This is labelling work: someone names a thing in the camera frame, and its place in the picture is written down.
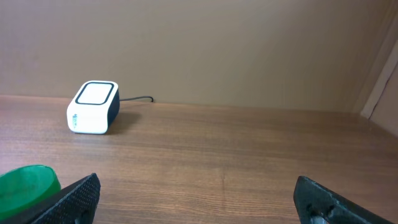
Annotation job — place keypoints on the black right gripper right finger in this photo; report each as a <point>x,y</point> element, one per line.
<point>317,204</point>

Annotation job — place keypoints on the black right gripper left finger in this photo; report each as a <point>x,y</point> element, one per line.
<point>76,203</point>

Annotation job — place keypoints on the green lid jar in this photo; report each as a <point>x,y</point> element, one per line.
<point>26,186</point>

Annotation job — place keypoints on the white barcode scanner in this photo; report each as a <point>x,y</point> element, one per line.
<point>94,107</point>

